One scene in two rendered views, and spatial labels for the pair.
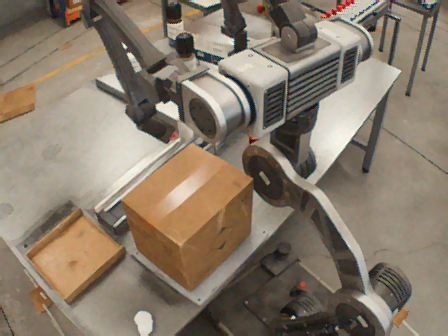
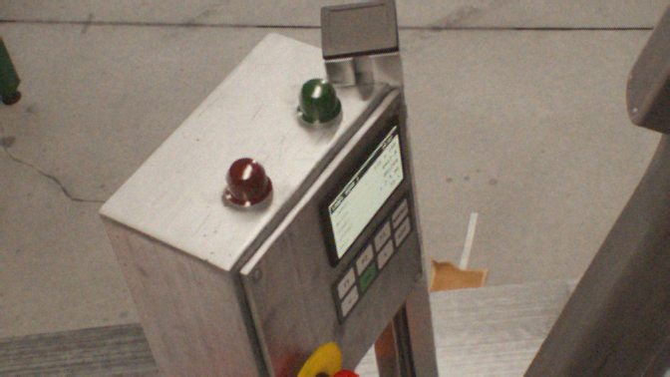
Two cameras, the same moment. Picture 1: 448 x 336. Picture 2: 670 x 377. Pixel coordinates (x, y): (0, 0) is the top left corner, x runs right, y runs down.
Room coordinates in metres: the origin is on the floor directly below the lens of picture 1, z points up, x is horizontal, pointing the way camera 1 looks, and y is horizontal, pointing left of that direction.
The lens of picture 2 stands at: (1.78, 0.22, 1.99)
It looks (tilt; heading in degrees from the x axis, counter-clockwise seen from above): 47 degrees down; 235
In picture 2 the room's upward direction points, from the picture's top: 10 degrees counter-clockwise
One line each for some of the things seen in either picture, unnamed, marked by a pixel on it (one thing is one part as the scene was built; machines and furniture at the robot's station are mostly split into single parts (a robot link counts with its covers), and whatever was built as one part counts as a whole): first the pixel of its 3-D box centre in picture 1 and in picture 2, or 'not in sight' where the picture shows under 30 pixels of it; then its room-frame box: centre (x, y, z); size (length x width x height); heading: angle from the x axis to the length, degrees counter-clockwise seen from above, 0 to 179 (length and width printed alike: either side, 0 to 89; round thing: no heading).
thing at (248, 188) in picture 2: not in sight; (246, 180); (1.55, -0.21, 1.49); 0.03 x 0.03 x 0.02
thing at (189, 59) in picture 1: (186, 62); not in sight; (1.61, 0.15, 1.03); 0.09 x 0.09 x 0.30
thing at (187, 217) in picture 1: (190, 218); not in sight; (0.78, 0.11, 0.99); 0.30 x 0.24 x 0.27; 138
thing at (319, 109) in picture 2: not in sight; (317, 100); (1.48, -0.23, 1.49); 0.03 x 0.03 x 0.02
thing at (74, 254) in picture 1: (73, 253); not in sight; (0.73, 0.53, 0.85); 0.30 x 0.26 x 0.04; 140
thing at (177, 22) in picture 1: (175, 25); not in sight; (2.01, 0.24, 1.04); 0.09 x 0.09 x 0.29
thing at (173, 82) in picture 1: (186, 89); not in sight; (0.79, 0.08, 1.45); 0.09 x 0.08 x 0.12; 129
